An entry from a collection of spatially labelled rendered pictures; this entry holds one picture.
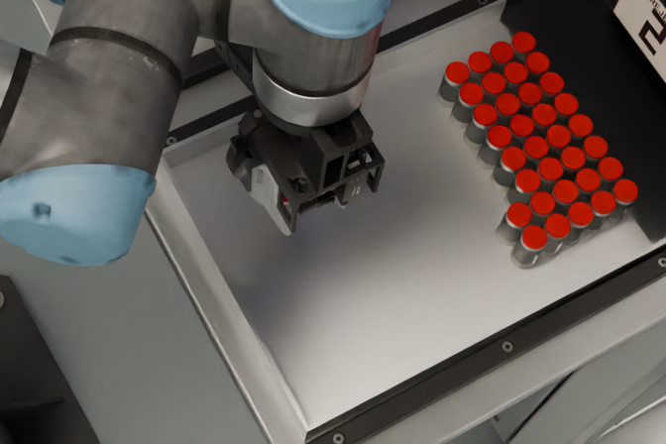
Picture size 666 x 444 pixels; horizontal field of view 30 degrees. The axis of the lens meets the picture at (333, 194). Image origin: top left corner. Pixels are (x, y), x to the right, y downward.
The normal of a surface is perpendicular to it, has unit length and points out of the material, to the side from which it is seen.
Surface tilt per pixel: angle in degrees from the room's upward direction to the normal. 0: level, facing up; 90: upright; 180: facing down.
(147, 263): 0
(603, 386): 90
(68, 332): 0
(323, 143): 0
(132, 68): 27
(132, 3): 13
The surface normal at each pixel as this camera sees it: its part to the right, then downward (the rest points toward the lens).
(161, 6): 0.55, -0.24
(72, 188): 0.24, -0.33
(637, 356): -0.87, 0.42
